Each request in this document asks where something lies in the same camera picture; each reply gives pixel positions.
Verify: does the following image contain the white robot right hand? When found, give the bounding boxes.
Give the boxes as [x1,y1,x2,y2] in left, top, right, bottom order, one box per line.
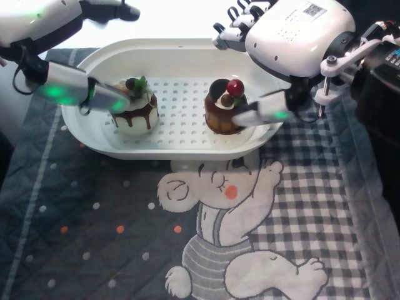
[212,0,358,128]

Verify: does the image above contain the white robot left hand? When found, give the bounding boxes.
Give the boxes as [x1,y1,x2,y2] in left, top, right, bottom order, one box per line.
[0,0,141,115]

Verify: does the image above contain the brown round toy food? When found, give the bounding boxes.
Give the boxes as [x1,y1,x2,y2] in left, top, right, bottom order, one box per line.
[204,77,249,136]

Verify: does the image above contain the toy cupcake with cherry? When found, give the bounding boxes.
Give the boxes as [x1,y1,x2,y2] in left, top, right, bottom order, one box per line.
[109,74,161,136]

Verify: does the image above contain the white perforated plastic basket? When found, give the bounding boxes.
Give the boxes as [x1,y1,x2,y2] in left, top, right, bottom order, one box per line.
[61,37,284,162]

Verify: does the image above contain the grey quilt with bear print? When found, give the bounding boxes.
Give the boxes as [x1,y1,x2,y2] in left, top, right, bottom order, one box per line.
[0,47,400,300]

